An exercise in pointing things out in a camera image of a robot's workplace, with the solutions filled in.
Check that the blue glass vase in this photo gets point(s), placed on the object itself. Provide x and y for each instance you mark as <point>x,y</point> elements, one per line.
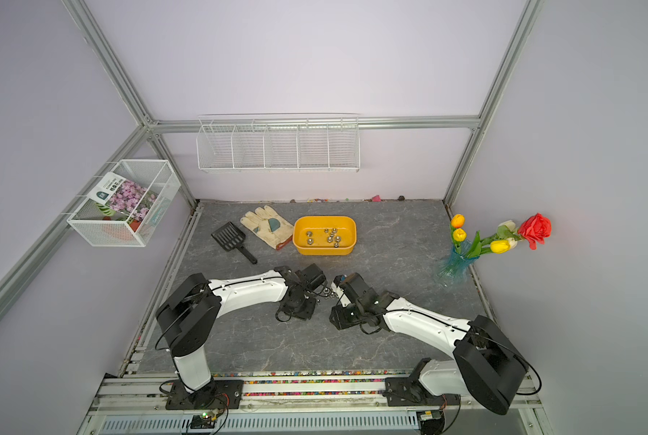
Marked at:
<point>454,266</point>

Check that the aluminium frame rail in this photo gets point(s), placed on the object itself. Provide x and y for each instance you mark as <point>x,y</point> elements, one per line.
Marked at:
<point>319,120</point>

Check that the beige work glove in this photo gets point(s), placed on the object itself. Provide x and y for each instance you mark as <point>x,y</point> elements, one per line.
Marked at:
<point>269,226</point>

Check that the red artificial rose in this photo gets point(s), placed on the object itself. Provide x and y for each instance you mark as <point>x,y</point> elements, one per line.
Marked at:
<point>535,230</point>

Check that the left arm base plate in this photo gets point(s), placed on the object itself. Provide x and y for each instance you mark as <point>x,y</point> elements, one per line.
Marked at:
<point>218,394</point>

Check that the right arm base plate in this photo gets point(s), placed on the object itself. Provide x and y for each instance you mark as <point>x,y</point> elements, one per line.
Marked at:
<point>431,383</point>

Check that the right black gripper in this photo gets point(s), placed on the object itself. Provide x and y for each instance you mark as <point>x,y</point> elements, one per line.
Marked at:
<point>336,321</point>

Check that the white wire basket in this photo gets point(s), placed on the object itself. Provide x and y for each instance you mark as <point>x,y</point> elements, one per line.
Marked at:
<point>156,174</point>

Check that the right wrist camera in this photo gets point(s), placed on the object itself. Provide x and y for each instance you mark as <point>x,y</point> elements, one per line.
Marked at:
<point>337,289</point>

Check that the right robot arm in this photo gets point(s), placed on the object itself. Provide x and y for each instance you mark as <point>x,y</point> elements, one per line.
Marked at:
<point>482,362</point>

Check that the purple flower seed packet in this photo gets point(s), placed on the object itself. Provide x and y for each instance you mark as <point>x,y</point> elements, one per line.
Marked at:
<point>119,198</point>

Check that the orange artificial tulip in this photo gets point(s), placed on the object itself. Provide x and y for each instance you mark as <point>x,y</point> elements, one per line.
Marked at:
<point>458,221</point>

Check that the yellow white artificial tulip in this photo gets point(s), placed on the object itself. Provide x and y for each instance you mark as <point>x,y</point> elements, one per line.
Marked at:
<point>503,245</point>

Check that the yellow plastic storage box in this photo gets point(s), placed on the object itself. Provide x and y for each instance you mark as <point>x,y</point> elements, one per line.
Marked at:
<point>347,230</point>

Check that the white wire wall shelf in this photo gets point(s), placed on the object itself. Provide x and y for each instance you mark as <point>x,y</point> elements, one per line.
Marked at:
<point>263,149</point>

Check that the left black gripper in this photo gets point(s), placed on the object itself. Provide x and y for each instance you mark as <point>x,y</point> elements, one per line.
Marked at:
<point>304,315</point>

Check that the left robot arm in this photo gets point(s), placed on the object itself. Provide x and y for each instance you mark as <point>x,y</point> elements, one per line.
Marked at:
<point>187,316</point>

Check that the black slotted scoop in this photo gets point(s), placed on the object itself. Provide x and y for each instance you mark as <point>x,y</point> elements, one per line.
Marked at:
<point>230,237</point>

